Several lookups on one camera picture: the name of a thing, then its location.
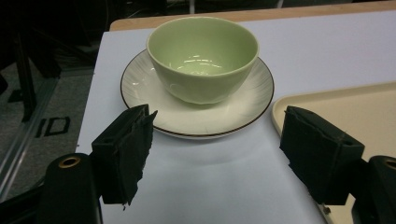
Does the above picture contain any beige tray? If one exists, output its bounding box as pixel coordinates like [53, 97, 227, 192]
[271, 81, 396, 224]

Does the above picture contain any green bowl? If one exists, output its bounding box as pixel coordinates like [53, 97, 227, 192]
[146, 16, 261, 105]

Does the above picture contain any black metal stand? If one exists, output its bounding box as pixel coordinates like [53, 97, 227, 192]
[7, 31, 64, 123]

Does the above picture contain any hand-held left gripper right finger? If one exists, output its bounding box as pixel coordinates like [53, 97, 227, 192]
[279, 105, 365, 206]

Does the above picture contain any white table mat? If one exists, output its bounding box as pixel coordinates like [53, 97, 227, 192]
[75, 9, 396, 224]

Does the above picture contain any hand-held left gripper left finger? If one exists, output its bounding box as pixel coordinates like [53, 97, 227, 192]
[91, 104, 159, 207]

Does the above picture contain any white plate with dark rim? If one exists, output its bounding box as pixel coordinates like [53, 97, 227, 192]
[120, 49, 276, 140]

